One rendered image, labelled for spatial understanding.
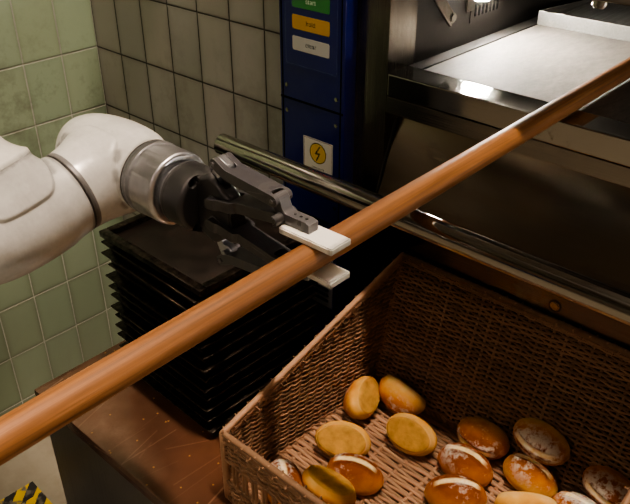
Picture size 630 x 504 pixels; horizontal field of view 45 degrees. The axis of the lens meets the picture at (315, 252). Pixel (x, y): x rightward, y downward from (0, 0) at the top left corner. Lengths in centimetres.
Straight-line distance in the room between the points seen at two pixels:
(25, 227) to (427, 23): 81
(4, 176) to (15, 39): 106
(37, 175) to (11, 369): 137
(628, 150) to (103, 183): 71
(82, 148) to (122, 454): 68
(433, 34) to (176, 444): 87
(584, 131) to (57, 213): 73
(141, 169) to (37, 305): 131
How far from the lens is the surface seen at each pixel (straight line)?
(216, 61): 165
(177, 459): 141
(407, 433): 137
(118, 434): 148
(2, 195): 87
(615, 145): 115
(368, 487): 130
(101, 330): 232
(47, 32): 194
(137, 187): 88
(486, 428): 137
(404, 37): 135
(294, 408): 135
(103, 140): 92
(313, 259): 73
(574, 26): 166
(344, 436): 134
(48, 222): 88
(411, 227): 88
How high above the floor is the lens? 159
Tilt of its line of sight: 31 degrees down
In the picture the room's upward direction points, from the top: straight up
